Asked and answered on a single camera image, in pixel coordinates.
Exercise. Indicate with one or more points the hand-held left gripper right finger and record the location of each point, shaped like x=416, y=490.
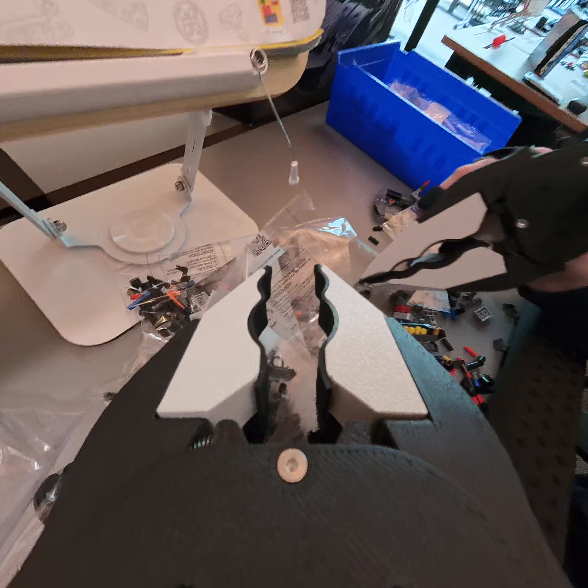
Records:
x=372, y=367

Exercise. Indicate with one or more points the black metal post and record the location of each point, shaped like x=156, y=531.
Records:
x=420, y=23

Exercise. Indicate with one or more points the dark upright case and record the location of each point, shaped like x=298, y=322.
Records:
x=558, y=41

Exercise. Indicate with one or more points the blue plastic bin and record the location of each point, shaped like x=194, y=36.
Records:
x=390, y=124

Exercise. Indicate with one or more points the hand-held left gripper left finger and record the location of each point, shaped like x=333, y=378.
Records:
x=216, y=358

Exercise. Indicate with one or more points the light grey square lego plate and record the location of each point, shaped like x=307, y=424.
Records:
x=483, y=313

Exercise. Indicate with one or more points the person's right forearm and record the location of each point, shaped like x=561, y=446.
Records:
x=565, y=282

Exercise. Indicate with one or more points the clear bag of pieces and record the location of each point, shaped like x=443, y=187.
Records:
x=160, y=303

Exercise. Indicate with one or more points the wooden and white book stand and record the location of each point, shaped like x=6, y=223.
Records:
x=151, y=216

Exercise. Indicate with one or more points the person's right hand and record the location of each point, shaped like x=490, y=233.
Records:
x=468, y=169

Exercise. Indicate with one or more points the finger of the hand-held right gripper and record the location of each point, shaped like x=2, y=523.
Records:
x=441, y=220
x=468, y=273

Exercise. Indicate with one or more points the lego instruction booklet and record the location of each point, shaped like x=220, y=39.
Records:
x=138, y=23

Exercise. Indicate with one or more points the dark grey lego dish assembly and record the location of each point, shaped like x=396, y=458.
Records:
x=390, y=200

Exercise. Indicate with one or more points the red tool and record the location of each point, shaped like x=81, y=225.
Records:
x=498, y=41

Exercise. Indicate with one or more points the pile of loose lego pieces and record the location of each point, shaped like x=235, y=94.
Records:
x=477, y=381

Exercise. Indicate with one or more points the wooden background table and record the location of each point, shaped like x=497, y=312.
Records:
x=500, y=55

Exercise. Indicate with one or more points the crumpled clear plastic bag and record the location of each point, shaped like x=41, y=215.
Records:
x=27, y=441

